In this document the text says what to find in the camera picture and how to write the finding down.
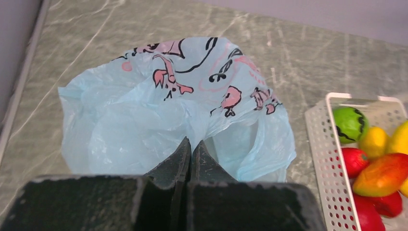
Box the yellow fake banana bunch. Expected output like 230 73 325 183
385 122 408 197

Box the green fake melon ball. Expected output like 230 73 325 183
332 107 370 144

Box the orange red fake peach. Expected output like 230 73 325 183
352 153 408 197

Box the red fake bell pepper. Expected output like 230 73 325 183
369 191 403 218

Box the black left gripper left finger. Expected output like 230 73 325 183
0 138 191 231

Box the red fake tomato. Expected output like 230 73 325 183
353 194 385 231

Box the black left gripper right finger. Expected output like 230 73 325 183
185 141 325 231

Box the red fake fruit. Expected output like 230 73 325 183
342 147 370 179

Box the yellow fake mango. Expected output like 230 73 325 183
358 127 389 161

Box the white perforated plastic basket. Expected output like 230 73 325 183
305 92 408 231

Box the blue printed plastic bag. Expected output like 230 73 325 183
58 37 296 182

